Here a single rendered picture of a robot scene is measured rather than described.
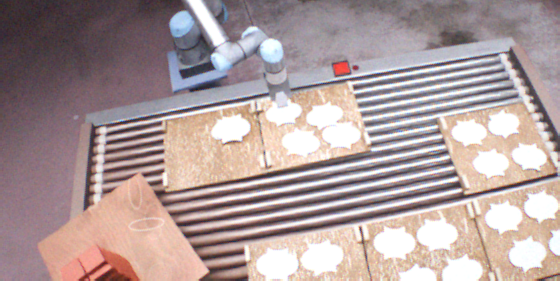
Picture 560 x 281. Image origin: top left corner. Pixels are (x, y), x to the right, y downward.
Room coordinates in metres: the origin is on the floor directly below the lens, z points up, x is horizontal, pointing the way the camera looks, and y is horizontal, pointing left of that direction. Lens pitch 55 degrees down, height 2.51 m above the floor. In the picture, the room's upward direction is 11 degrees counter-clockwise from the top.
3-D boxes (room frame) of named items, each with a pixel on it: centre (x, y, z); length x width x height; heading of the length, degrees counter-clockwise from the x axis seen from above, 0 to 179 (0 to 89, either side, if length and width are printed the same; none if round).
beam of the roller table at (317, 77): (1.35, -0.11, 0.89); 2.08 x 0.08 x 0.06; 89
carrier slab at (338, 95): (1.09, -0.10, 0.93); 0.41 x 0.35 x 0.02; 91
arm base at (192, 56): (1.62, 0.38, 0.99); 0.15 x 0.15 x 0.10
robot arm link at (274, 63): (1.17, 0.00, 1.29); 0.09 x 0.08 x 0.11; 26
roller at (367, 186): (0.78, -0.10, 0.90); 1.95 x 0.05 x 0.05; 89
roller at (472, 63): (1.28, -0.11, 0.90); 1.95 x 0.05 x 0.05; 89
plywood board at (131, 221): (0.61, 0.68, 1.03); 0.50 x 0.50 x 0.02; 29
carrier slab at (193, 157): (1.08, 0.31, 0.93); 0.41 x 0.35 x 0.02; 90
